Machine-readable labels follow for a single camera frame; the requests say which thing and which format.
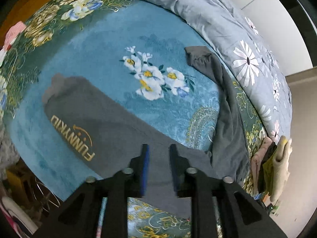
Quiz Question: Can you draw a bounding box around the wire rack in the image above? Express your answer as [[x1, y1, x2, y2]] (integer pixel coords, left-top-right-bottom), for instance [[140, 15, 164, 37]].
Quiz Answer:
[[31, 177, 62, 213]]

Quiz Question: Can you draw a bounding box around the dark grey sweatshirt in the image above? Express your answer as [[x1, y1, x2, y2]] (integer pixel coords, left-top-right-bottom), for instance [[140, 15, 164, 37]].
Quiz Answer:
[[42, 46, 250, 217]]

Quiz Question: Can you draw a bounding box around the wooden headboard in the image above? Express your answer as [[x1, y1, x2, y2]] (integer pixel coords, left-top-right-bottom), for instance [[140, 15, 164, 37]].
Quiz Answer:
[[0, 0, 80, 45]]

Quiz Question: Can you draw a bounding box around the pink cloth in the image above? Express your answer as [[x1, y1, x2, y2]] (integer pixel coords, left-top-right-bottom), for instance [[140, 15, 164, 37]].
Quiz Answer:
[[0, 21, 26, 65]]

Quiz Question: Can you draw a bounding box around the hanging clothes pile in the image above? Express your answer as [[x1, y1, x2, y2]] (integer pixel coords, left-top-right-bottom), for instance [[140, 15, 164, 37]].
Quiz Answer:
[[251, 136, 292, 202]]

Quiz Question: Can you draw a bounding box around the blue floral plush blanket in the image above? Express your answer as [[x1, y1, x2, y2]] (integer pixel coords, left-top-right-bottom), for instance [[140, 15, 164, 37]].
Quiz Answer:
[[0, 0, 269, 238]]

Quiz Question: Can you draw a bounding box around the grey daisy print duvet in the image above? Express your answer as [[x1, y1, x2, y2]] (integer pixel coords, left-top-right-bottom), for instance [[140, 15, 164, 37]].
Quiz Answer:
[[145, 0, 292, 141]]

